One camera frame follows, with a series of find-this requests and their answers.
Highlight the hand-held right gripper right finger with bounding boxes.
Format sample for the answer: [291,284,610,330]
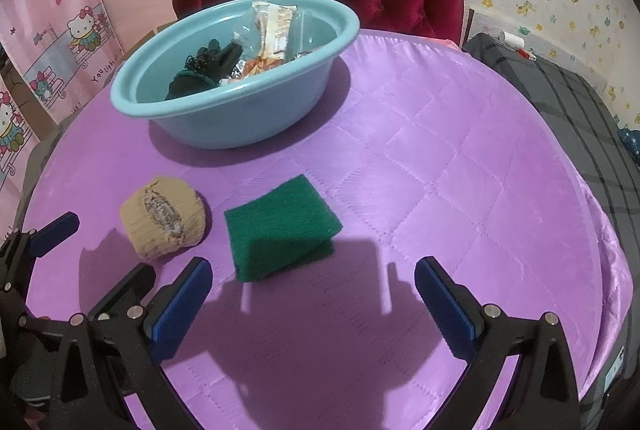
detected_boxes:
[414,256,583,430]

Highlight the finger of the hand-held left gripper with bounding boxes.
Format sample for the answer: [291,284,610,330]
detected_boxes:
[0,211,81,332]
[87,263,157,324]

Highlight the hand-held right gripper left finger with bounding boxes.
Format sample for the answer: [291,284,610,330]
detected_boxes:
[50,257,214,430]

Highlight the tan knit sleeve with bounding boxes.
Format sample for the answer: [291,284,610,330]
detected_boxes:
[120,176,208,261]

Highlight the green cloth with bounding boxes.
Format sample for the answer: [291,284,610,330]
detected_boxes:
[223,175,344,283]

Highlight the light blue plastic basin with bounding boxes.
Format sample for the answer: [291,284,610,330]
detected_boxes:
[110,0,361,150]

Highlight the black glove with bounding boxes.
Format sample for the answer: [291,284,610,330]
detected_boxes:
[165,39,242,102]

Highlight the black cable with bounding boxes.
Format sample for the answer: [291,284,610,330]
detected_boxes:
[185,47,217,72]

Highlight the white snack packet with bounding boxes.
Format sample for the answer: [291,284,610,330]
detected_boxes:
[232,54,292,83]

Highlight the brown and cream snack packet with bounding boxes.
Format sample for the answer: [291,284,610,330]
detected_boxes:
[250,1,299,61]

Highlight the clear plastic bag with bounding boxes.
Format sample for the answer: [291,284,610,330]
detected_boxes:
[232,9,322,57]

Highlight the purple quilted mat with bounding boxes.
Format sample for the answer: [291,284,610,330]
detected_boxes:
[22,27,633,430]

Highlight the pink cartoon cat poster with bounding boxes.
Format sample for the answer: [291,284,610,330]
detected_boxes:
[0,0,124,191]

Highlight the grey plaid bed cover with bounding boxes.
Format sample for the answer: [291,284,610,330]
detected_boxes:
[462,32,640,411]

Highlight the blue cloth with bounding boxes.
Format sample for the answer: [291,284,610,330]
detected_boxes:
[617,127,640,162]

